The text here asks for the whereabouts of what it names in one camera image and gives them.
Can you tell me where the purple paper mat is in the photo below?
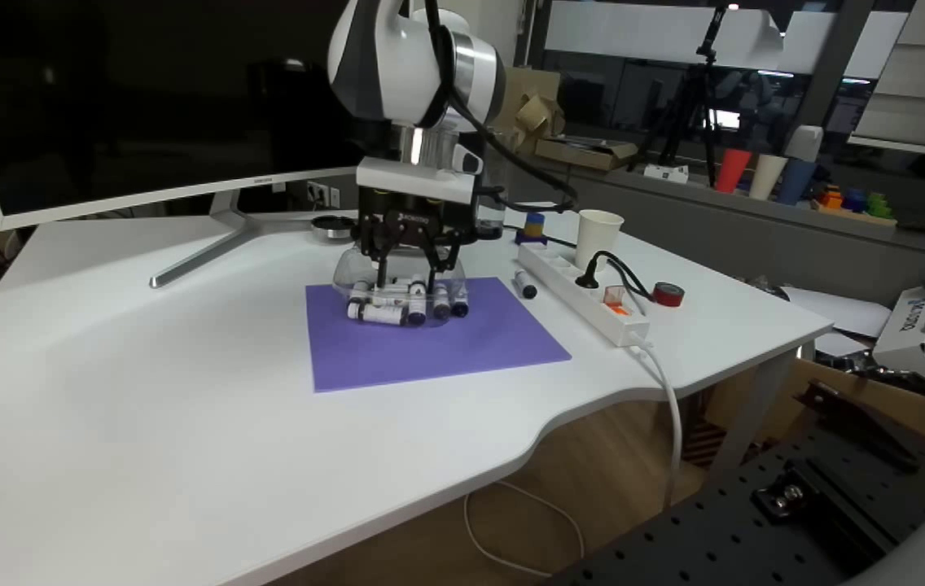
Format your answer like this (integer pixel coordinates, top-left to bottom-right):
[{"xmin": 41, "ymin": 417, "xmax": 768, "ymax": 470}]
[{"xmin": 303, "ymin": 275, "xmax": 572, "ymax": 396}]

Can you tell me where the black camera tripod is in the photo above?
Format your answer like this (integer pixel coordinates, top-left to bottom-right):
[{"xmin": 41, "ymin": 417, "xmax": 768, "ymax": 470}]
[{"xmin": 686, "ymin": 0, "xmax": 750, "ymax": 188}]

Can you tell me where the white plastic cup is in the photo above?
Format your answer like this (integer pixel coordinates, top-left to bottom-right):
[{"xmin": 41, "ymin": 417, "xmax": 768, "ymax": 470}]
[{"xmin": 750, "ymin": 151, "xmax": 788, "ymax": 207}]

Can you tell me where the clear water bottle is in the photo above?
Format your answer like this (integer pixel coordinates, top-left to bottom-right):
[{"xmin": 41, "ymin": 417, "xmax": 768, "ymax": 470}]
[{"xmin": 479, "ymin": 141, "xmax": 519, "ymax": 233}]

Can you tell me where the blue plastic cup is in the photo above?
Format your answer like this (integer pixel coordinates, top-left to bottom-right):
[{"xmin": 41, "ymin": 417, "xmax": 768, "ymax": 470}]
[{"xmin": 775, "ymin": 157, "xmax": 817, "ymax": 208}]

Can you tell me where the red plastic cup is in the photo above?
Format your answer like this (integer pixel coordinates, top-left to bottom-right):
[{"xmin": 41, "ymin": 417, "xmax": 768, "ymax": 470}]
[{"xmin": 714, "ymin": 146, "xmax": 756, "ymax": 199}]

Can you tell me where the white monitor stand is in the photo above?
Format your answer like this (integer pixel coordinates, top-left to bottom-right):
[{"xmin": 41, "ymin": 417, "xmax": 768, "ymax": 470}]
[{"xmin": 146, "ymin": 191, "xmax": 261, "ymax": 293}]

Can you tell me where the white paper cup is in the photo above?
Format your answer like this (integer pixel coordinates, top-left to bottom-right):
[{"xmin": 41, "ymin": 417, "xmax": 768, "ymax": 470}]
[{"xmin": 572, "ymin": 207, "xmax": 627, "ymax": 275}]

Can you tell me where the brown cardboard box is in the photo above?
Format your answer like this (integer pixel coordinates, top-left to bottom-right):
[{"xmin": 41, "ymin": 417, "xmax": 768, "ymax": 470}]
[{"xmin": 495, "ymin": 64, "xmax": 568, "ymax": 151}]

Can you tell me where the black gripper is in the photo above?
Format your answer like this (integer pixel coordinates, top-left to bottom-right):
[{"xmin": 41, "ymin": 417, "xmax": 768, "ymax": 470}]
[{"xmin": 355, "ymin": 186, "xmax": 481, "ymax": 296}]

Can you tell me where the black optical breadboard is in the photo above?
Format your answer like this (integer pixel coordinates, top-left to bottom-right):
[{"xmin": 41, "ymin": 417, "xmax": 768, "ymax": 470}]
[{"xmin": 558, "ymin": 443, "xmax": 925, "ymax": 586}]

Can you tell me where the white power strip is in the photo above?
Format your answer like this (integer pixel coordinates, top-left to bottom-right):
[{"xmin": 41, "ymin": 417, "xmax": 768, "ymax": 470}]
[{"xmin": 511, "ymin": 243, "xmax": 651, "ymax": 352}]

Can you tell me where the grey low cabinet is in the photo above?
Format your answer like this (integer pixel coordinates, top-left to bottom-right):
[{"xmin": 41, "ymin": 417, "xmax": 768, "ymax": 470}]
[{"xmin": 509, "ymin": 157, "xmax": 925, "ymax": 307}]

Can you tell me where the black plug with cable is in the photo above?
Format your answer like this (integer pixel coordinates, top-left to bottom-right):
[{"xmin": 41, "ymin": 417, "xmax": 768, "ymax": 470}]
[{"xmin": 572, "ymin": 247, "xmax": 662, "ymax": 310}]

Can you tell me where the small metal dish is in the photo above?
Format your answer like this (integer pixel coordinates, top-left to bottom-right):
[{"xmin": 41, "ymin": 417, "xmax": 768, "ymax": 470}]
[{"xmin": 308, "ymin": 212, "xmax": 358, "ymax": 240}]

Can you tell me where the grey plastic cup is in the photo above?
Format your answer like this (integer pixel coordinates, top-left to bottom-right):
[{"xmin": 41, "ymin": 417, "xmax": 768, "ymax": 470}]
[{"xmin": 783, "ymin": 124, "xmax": 828, "ymax": 165}]

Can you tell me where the white power strip cable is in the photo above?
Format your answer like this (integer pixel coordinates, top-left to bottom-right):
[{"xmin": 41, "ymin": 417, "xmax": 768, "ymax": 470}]
[{"xmin": 624, "ymin": 338, "xmax": 686, "ymax": 481}]

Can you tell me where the white framed curved monitor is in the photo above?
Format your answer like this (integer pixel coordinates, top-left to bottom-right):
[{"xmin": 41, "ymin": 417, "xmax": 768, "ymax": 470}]
[{"xmin": 0, "ymin": 0, "xmax": 412, "ymax": 238}]

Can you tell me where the white cable loop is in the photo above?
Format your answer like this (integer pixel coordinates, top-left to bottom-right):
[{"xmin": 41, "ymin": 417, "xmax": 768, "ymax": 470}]
[{"xmin": 459, "ymin": 477, "xmax": 588, "ymax": 583}]

